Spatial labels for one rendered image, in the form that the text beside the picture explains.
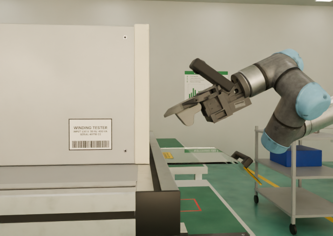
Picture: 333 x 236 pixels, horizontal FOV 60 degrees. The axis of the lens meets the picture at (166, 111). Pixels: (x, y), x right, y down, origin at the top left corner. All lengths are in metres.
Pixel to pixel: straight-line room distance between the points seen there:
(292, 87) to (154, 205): 0.49
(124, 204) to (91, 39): 0.24
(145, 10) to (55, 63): 5.71
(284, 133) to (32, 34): 0.59
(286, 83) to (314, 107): 0.08
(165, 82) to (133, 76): 5.44
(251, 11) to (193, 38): 1.34
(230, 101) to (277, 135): 0.15
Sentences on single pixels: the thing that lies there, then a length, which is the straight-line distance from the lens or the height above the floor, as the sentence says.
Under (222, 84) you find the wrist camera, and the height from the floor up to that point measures 1.25.
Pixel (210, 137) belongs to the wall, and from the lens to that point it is 6.04.
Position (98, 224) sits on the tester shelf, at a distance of 0.31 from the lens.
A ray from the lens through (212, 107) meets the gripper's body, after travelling 0.71.
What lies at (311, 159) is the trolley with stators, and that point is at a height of 0.62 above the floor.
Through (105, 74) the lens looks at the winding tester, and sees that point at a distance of 0.43.
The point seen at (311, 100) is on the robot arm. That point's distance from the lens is 0.69.
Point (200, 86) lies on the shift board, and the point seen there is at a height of 1.60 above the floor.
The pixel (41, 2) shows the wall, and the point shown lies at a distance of 6.45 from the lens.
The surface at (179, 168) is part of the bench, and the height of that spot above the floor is 0.74.
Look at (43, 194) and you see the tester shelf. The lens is 0.32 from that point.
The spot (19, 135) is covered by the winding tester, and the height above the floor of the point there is 1.16.
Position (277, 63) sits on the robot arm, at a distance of 0.76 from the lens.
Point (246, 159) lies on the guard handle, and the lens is 0.81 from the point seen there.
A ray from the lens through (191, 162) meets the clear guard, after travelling 0.70.
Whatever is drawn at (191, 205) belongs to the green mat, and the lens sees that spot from 1.37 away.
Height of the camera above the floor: 1.20
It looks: 1 degrees down
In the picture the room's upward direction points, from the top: straight up
